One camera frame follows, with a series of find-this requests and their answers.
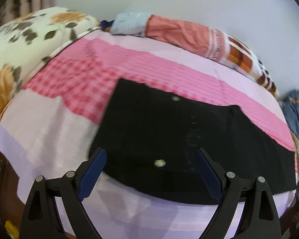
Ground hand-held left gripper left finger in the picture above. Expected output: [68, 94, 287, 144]
[19, 147, 107, 239]

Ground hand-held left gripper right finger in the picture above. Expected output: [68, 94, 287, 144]
[195, 147, 282, 239]

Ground black pants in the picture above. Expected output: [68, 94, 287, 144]
[88, 78, 297, 206]

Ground pink checked bedsheet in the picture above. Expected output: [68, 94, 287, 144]
[0, 28, 298, 239]

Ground yellow object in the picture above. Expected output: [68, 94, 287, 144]
[4, 219, 20, 239]

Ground blue denim cloth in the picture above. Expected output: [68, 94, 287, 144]
[281, 89, 299, 152]

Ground floral print pillow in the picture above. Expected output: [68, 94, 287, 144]
[0, 6, 101, 142]

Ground dark blue cloth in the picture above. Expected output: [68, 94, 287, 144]
[100, 19, 114, 31]

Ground orange plaid folded blanket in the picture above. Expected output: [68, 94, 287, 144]
[111, 12, 279, 97]

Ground brown wooden bed frame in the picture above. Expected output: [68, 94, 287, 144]
[0, 144, 25, 239]

